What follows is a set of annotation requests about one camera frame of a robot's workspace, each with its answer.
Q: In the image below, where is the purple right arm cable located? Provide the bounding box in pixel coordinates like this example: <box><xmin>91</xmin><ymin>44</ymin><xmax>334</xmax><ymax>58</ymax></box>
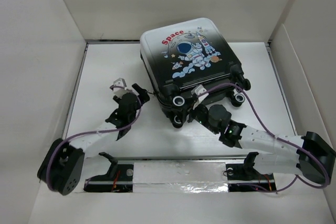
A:
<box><xmin>202</xmin><ymin>82</ymin><xmax>331</xmax><ymax>193</ymax></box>

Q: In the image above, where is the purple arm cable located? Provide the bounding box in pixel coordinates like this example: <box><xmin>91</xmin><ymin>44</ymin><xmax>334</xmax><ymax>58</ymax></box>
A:
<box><xmin>202</xmin><ymin>82</ymin><xmax>331</xmax><ymax>193</ymax></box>
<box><xmin>46</xmin><ymin>84</ymin><xmax>142</xmax><ymax>192</ymax></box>

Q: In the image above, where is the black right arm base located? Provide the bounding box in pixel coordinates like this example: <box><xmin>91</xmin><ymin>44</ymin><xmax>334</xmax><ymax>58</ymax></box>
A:
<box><xmin>223</xmin><ymin>152</ymin><xmax>277</xmax><ymax>192</ymax></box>

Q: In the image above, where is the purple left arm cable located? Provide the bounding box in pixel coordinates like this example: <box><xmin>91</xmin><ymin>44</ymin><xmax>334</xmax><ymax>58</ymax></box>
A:
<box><xmin>46</xmin><ymin>84</ymin><xmax>142</xmax><ymax>192</ymax></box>

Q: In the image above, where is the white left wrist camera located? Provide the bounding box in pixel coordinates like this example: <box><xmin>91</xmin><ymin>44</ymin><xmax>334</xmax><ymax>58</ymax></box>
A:
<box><xmin>110</xmin><ymin>78</ymin><xmax>128</xmax><ymax>98</ymax></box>

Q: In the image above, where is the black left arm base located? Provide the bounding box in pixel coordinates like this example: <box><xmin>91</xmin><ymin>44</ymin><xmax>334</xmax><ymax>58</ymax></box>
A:
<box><xmin>83</xmin><ymin>152</ymin><xmax>134</xmax><ymax>193</ymax></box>

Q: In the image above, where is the aluminium mounting rail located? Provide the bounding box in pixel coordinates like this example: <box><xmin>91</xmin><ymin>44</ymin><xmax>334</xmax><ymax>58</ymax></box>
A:
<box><xmin>85</xmin><ymin>155</ymin><xmax>289</xmax><ymax>187</ymax></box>

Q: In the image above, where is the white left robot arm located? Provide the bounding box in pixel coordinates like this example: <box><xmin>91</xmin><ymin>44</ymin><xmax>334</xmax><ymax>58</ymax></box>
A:
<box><xmin>37</xmin><ymin>83</ymin><xmax>150</xmax><ymax>196</ymax></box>

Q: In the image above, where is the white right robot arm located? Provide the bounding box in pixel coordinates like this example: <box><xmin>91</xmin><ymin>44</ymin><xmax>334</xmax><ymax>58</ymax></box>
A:
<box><xmin>191</xmin><ymin>104</ymin><xmax>335</xmax><ymax>185</ymax></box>

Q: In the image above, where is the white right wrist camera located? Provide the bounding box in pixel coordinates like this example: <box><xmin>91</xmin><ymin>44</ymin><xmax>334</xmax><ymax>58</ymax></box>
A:
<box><xmin>192</xmin><ymin>85</ymin><xmax>208</xmax><ymax>110</ymax></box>

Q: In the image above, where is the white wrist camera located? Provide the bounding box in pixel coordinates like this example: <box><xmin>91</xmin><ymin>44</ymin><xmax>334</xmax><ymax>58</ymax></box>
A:
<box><xmin>110</xmin><ymin>78</ymin><xmax>128</xmax><ymax>98</ymax></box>
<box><xmin>192</xmin><ymin>85</ymin><xmax>208</xmax><ymax>110</ymax></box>

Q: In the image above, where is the black white space suitcase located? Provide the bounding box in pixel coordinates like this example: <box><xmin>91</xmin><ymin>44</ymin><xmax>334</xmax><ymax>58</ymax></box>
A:
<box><xmin>140</xmin><ymin>17</ymin><xmax>251</xmax><ymax>129</ymax></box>

